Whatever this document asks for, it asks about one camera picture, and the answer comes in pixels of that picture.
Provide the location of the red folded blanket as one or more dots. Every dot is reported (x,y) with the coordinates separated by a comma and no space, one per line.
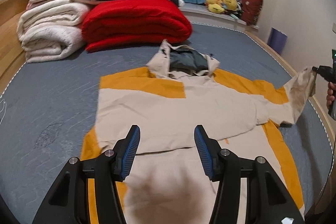
(122,23)

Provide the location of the person right hand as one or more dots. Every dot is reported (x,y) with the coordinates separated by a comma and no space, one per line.
(330,98)

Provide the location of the dark red cushion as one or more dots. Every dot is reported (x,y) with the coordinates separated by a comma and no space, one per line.
(251,11)

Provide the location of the yellow plush toys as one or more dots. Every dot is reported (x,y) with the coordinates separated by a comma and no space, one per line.
(228,7)

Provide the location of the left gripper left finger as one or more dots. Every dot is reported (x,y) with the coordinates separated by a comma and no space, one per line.
(126,150)

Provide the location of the purple box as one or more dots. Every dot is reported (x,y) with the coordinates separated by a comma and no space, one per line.
(277,40)

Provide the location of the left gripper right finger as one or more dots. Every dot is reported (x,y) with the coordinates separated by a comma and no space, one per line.
(208,153)

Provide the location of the beige and orange coat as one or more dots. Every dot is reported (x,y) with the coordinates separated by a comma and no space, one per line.
(177,90)

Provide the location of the cream folded blanket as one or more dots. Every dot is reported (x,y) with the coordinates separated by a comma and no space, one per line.
(52,31)

